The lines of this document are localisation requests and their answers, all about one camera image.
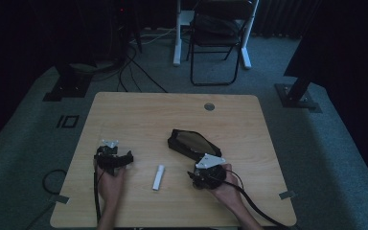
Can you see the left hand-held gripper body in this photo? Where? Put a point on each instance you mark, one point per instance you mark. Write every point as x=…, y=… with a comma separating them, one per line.
x=108, y=159

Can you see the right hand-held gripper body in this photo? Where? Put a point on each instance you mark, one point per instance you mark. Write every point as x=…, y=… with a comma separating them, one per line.
x=209, y=177

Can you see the black pencil case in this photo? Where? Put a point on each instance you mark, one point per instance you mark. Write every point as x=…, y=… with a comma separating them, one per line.
x=191, y=143

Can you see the white stick eraser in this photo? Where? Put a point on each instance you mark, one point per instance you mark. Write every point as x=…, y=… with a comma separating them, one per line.
x=158, y=177

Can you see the person's right hand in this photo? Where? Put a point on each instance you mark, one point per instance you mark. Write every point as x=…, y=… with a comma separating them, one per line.
x=228, y=191

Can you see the person's left hand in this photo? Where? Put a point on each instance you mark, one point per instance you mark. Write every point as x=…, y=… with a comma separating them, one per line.
x=110, y=189

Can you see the grey tape piece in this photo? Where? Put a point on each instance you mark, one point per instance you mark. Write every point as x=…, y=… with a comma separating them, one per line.
x=287, y=195
x=60, y=199

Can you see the grey table grommet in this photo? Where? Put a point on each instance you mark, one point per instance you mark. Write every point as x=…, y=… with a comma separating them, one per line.
x=209, y=106

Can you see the black stand base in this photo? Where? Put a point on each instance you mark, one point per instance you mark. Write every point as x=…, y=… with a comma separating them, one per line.
x=295, y=97
x=68, y=86

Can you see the black folding chair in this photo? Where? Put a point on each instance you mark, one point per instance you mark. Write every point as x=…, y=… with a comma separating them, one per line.
x=217, y=41

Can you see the dark bag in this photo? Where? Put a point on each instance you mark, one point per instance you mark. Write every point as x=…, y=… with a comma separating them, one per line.
x=215, y=25

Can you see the dark curtain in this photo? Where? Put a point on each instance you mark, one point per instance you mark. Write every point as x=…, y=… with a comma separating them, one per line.
x=348, y=48

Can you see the white desk frame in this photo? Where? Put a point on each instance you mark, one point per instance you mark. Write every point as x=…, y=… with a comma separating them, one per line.
x=177, y=48

